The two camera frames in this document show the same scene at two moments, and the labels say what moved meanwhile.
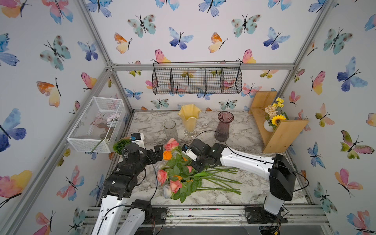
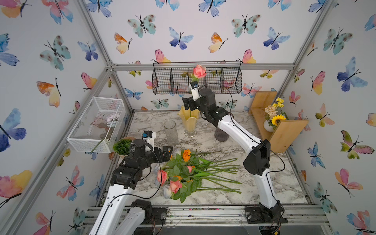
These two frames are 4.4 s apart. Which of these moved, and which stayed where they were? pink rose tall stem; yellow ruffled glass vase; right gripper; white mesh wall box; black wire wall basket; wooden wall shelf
Moved: right gripper; pink rose tall stem
Stayed: yellow ruffled glass vase; white mesh wall box; wooden wall shelf; black wire wall basket
